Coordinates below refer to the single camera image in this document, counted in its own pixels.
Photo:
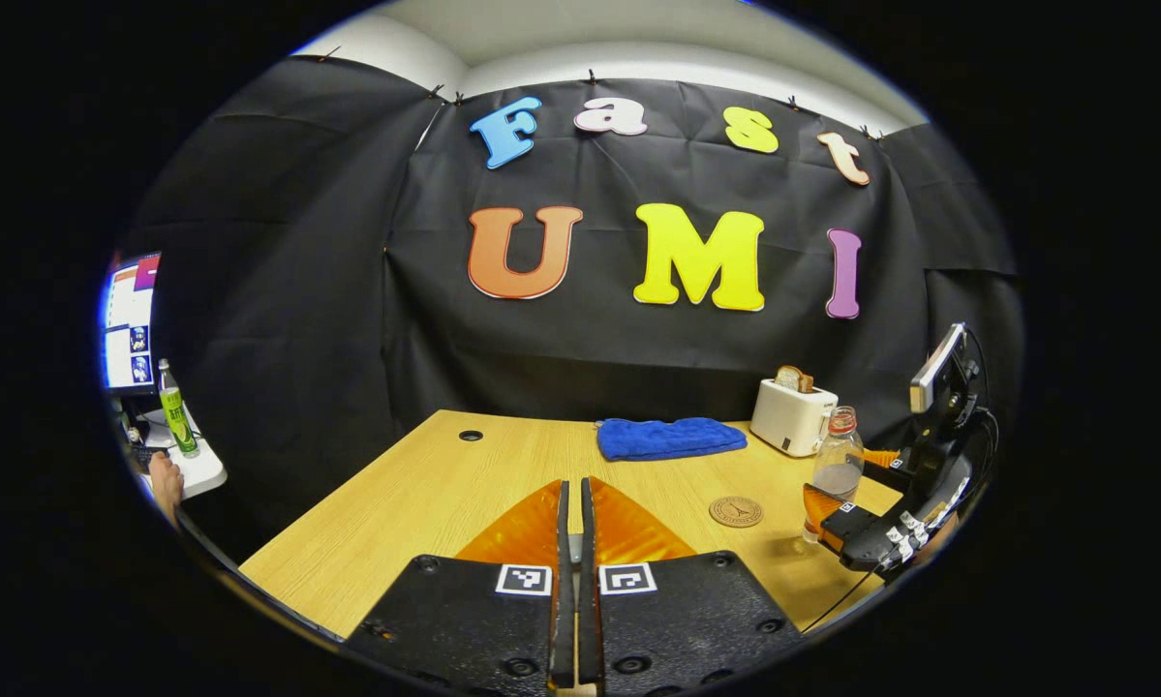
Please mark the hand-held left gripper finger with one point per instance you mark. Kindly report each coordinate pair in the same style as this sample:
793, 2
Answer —
588, 581
564, 581

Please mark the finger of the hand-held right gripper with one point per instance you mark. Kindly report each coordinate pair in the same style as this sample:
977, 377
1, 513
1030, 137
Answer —
890, 462
851, 532

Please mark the clear plastic water bottle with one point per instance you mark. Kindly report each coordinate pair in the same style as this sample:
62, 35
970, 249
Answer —
837, 474

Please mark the round brown coaster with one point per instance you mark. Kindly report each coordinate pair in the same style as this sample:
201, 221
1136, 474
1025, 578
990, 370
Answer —
736, 511

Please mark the green bottle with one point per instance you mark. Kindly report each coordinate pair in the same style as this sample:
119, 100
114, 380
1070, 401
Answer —
177, 416

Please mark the white toaster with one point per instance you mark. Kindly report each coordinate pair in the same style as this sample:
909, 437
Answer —
788, 421

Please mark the bread slice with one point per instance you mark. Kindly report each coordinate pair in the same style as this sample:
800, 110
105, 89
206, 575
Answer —
793, 379

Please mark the blue towel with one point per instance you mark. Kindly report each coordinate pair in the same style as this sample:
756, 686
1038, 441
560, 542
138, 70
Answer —
667, 439

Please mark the black backdrop cloth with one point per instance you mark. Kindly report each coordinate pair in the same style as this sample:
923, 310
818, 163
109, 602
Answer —
590, 358

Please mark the white side table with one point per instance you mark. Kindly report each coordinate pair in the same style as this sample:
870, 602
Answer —
200, 472

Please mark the computer monitor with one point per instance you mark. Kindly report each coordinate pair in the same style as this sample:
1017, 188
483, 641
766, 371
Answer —
130, 319

